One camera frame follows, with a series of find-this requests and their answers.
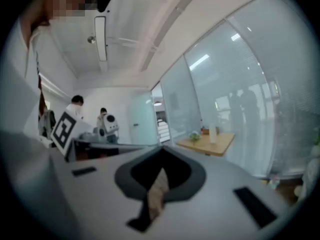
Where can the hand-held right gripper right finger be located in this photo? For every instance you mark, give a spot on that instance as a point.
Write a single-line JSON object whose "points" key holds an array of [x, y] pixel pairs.
{"points": [[212, 209]]}

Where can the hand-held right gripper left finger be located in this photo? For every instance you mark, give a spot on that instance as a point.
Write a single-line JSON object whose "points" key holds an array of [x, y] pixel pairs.
{"points": [[100, 196]]}

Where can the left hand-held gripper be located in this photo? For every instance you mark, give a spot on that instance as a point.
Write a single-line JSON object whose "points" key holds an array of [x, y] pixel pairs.
{"points": [[62, 131]]}

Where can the white ribbed vase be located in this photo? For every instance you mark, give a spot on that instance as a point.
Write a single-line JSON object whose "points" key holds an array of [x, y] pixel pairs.
{"points": [[212, 134]]}

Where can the white flowers bunch green stem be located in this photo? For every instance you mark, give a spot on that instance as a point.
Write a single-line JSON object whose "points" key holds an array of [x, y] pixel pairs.
{"points": [[195, 135]]}

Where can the person's left forearm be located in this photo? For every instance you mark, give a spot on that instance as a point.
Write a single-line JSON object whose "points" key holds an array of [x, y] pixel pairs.
{"points": [[25, 184]]}

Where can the grey desk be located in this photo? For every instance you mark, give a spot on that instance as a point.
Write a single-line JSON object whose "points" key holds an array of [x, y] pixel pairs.
{"points": [[112, 146]]}

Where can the wooden table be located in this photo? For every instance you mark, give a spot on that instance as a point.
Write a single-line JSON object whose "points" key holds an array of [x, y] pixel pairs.
{"points": [[220, 146]]}

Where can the person's white shirt torso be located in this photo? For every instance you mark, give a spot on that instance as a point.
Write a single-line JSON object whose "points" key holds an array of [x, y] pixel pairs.
{"points": [[17, 84]]}

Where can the teal yellow toy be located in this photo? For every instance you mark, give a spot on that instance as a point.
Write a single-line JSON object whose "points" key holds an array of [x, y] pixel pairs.
{"points": [[274, 182]]}

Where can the wooden tray box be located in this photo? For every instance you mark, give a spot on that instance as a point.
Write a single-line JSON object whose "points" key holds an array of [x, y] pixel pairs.
{"points": [[206, 131]]}

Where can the frosted glass door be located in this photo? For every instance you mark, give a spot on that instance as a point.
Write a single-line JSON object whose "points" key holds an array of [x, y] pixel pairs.
{"points": [[142, 119]]}

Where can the white display shelf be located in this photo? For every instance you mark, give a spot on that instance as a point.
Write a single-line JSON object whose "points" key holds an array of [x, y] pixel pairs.
{"points": [[163, 126]]}

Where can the round ceiling detector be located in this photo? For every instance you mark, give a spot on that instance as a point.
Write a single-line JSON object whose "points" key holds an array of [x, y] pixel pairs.
{"points": [[91, 39]]}

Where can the long white ceiling lamp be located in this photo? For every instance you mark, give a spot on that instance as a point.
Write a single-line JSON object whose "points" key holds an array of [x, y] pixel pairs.
{"points": [[100, 39]]}

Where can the person's head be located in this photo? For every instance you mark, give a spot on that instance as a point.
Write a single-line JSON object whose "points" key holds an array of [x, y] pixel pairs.
{"points": [[65, 1]]}

